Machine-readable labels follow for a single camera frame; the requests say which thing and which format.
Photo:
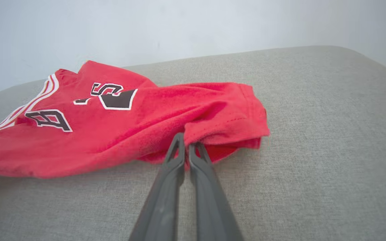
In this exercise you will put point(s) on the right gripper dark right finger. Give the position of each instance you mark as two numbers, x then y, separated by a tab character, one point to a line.
213	217

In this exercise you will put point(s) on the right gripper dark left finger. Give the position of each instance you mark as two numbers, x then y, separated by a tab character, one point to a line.
163	214

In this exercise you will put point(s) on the red Bulls basketball jersey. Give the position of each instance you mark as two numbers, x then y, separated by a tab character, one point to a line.
112	140

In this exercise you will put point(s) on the grey fabric sofa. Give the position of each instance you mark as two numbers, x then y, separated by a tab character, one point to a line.
313	150

